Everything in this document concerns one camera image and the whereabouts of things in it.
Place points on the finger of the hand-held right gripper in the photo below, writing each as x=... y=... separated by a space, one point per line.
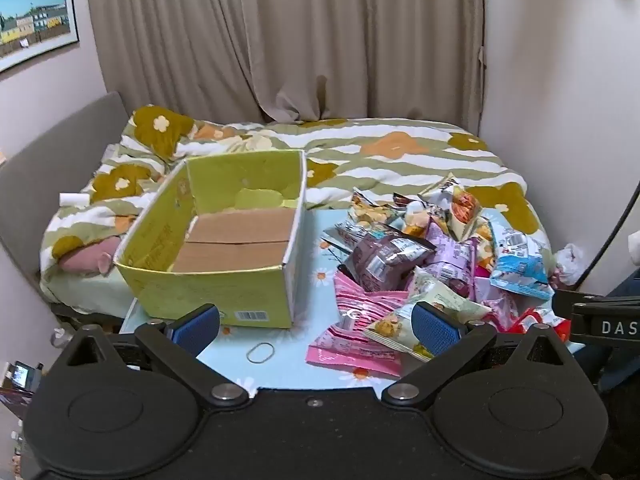
x=595 y=322

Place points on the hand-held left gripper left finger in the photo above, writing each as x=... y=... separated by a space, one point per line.
x=192 y=329

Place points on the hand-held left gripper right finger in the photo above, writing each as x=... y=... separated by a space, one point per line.
x=437 y=329

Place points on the green cardboard box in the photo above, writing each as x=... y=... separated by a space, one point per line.
x=215 y=292

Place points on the pile of snack packets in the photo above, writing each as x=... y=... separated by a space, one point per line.
x=390 y=255

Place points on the light blue snack bag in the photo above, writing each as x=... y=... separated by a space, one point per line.
x=522 y=260

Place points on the tan rubber band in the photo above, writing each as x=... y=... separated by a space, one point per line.
x=248 y=357

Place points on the white plastic bag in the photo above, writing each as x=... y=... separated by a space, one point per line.
x=567 y=262

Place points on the light blue daisy tablecloth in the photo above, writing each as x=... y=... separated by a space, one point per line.
x=300 y=350

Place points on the small device with screen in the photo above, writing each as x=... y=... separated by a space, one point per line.
x=25 y=375

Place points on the floral striped blanket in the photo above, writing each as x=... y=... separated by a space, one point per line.
x=380 y=160

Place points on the grey bed headboard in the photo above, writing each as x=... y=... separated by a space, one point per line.
x=45 y=160

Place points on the beige curtain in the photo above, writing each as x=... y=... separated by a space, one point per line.
x=300 y=35

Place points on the framed wall picture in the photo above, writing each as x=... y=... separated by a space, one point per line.
x=35 y=20

